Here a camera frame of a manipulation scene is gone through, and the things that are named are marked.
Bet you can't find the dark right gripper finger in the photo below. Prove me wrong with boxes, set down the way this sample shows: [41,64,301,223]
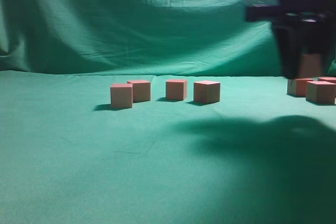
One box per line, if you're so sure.
[306,20,335,75]

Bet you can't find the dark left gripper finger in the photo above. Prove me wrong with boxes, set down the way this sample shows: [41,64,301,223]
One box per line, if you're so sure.
[271,24,303,79]

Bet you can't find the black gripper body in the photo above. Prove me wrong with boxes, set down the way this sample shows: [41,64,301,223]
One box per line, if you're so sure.
[244,0,335,22]

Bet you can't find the pink cube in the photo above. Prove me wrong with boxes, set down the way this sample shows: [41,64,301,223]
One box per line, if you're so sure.
[193,80,221,104]
[306,81,335,105]
[298,54,322,78]
[318,77,336,84]
[287,78,313,97]
[166,79,187,101]
[127,80,151,102]
[110,83,133,108]

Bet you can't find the green cloth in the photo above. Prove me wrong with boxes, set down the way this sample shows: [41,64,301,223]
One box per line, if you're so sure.
[1,0,335,223]

